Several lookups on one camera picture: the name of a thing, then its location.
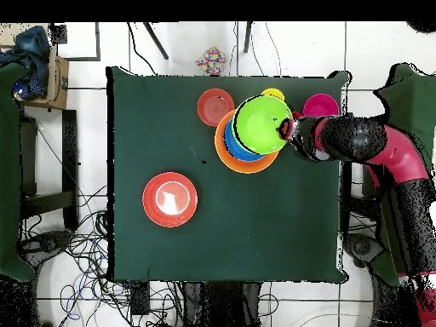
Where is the green bowl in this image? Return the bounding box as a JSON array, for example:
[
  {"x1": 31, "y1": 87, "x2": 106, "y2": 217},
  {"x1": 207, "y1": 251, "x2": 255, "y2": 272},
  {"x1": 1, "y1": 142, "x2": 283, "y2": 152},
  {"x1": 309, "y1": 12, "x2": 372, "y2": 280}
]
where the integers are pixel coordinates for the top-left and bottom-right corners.
[{"x1": 231, "y1": 95, "x2": 294, "y2": 155}]

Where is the pink bowl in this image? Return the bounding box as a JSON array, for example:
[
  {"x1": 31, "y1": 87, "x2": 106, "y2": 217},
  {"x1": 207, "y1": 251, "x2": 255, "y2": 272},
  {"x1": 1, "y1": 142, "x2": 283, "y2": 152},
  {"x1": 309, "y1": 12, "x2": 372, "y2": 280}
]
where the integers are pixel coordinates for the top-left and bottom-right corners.
[{"x1": 302, "y1": 93, "x2": 341, "y2": 118}]

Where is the large blue bowl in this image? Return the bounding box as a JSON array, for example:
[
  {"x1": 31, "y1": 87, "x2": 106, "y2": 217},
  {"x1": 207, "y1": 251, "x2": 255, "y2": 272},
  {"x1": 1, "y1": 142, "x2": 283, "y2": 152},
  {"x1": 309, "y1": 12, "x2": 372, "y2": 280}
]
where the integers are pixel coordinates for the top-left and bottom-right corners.
[{"x1": 223, "y1": 117, "x2": 267, "y2": 163}]

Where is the large orange bowl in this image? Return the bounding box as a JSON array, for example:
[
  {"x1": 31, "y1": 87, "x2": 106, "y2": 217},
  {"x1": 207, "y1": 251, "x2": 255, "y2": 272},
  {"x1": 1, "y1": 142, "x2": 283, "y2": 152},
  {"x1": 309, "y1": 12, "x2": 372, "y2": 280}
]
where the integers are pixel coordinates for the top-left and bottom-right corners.
[{"x1": 214, "y1": 109, "x2": 280, "y2": 175}]

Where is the wide red bowl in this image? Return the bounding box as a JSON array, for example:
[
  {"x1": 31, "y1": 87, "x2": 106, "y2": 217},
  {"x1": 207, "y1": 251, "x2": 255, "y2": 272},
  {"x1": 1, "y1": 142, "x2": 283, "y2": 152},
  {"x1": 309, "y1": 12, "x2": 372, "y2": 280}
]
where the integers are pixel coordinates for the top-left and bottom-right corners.
[{"x1": 142, "y1": 171, "x2": 199, "y2": 228}]

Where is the yellow cup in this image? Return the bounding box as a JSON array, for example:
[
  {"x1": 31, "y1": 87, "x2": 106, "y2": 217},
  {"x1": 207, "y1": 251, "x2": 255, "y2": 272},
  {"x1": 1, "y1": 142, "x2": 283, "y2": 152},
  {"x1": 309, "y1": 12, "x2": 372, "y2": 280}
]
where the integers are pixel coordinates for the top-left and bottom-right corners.
[{"x1": 261, "y1": 88, "x2": 286, "y2": 102}]

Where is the small red bowl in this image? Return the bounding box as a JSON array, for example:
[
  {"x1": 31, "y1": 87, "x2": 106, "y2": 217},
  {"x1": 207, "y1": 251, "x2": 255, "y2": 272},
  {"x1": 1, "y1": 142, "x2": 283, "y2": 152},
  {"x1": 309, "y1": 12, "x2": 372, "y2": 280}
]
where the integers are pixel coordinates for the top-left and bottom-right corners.
[{"x1": 196, "y1": 88, "x2": 235, "y2": 128}]

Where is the black tripod leg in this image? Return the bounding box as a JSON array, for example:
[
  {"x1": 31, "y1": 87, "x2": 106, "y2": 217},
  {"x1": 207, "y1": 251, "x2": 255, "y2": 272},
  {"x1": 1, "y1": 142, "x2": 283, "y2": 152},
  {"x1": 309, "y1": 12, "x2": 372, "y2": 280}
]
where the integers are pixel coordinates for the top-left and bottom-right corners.
[
  {"x1": 243, "y1": 21, "x2": 254, "y2": 55},
  {"x1": 142, "y1": 21, "x2": 170, "y2": 61}
]

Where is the colourful patterned box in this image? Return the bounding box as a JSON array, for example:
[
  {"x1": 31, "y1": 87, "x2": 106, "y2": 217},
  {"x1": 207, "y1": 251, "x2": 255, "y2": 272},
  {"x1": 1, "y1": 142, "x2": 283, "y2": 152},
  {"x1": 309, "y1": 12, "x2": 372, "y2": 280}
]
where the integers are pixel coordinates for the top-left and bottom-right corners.
[{"x1": 195, "y1": 46, "x2": 227, "y2": 76}]

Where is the green cloth covered table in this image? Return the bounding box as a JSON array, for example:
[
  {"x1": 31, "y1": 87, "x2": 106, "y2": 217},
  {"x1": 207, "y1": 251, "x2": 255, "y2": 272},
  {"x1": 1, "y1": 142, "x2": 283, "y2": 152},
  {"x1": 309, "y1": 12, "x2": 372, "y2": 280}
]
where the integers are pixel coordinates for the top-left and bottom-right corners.
[
  {"x1": 0, "y1": 62, "x2": 36, "y2": 283},
  {"x1": 369, "y1": 63, "x2": 436, "y2": 287}
]

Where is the dark green tablecloth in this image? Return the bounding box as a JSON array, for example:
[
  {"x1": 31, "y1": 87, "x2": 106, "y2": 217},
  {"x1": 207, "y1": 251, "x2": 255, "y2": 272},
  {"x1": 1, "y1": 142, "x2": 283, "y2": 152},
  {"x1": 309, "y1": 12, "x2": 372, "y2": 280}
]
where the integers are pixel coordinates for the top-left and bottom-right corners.
[{"x1": 106, "y1": 66, "x2": 352, "y2": 284}]

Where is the black floor box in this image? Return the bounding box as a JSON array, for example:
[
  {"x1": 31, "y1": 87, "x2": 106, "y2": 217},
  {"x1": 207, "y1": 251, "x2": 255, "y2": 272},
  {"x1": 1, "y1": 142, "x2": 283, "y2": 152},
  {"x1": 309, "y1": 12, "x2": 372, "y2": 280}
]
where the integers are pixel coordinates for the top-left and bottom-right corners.
[{"x1": 130, "y1": 281, "x2": 151, "y2": 316}]

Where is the cardboard box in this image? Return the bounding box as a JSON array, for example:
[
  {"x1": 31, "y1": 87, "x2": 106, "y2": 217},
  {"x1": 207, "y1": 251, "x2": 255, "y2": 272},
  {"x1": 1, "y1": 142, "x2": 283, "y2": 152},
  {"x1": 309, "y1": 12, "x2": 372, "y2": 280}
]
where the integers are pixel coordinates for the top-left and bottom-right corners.
[{"x1": 16, "y1": 45, "x2": 70, "y2": 111}]

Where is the blue cloth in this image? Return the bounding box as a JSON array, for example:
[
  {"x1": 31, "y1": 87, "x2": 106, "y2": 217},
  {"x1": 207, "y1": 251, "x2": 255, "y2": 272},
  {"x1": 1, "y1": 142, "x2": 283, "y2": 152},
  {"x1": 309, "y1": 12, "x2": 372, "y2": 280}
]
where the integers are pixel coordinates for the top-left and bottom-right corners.
[{"x1": 0, "y1": 26, "x2": 51, "y2": 100}]

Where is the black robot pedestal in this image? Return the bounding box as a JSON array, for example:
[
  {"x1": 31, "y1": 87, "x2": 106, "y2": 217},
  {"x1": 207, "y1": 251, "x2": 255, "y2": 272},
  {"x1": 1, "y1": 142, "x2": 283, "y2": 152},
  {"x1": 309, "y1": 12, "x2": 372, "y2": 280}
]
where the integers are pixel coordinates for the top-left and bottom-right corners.
[{"x1": 181, "y1": 281, "x2": 263, "y2": 327}]

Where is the tangle of cables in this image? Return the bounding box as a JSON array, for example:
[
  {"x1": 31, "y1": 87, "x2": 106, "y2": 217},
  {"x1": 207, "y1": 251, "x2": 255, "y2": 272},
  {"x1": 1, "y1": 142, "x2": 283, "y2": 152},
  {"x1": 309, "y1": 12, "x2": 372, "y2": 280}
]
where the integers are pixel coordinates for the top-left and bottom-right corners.
[{"x1": 18, "y1": 185, "x2": 185, "y2": 327}]

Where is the black floor frame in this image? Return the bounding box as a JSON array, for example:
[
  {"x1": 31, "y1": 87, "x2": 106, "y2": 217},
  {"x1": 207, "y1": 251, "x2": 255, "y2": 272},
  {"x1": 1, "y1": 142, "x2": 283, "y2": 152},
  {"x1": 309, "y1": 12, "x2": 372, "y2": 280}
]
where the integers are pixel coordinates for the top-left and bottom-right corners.
[{"x1": 50, "y1": 21, "x2": 102, "y2": 63}]

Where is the black stool frame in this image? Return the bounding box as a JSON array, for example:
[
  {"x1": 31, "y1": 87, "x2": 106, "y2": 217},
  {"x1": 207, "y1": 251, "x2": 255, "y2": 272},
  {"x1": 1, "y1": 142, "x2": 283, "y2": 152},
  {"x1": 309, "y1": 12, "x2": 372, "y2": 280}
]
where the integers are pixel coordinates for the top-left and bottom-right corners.
[{"x1": 19, "y1": 109, "x2": 80, "y2": 232}]

